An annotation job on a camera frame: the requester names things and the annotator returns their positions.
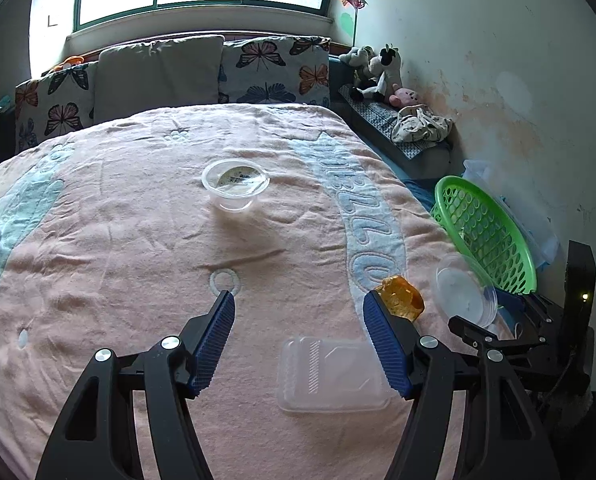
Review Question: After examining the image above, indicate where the small clear plastic cup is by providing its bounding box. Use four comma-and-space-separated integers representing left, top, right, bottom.
201, 158, 271, 212

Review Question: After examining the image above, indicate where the grey white plush toy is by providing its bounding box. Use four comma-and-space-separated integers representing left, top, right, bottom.
338, 46, 376, 80

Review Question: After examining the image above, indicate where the patterned bench mat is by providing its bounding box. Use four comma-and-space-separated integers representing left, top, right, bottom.
336, 84, 450, 179

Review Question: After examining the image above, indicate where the plain grey cushion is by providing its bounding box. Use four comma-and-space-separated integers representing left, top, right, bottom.
94, 35, 224, 124

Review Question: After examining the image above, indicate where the clear plastic tray container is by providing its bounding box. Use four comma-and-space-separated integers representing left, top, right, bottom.
276, 336, 393, 414

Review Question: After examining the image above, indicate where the pink towel blanket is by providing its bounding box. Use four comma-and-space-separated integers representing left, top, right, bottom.
0, 105, 462, 479

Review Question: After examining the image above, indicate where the cow plush toy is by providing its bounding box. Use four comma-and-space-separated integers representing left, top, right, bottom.
349, 44, 402, 104

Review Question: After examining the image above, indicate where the crumpled beige cloth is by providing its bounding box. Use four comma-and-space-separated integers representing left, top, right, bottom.
390, 104, 453, 143

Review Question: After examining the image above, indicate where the orange peel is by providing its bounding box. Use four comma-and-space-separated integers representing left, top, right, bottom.
375, 275, 425, 322

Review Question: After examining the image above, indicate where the green plastic basket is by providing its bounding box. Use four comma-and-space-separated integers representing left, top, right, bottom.
431, 176, 537, 294

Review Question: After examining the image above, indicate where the clear plastic storage bin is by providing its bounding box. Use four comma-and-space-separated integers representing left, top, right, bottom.
462, 159, 559, 271

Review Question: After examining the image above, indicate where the pink plush toy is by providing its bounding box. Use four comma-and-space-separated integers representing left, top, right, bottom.
388, 84, 420, 110

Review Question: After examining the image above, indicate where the butterfly print pillow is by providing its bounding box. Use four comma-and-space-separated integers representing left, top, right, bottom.
219, 36, 330, 107
15, 62, 97, 154

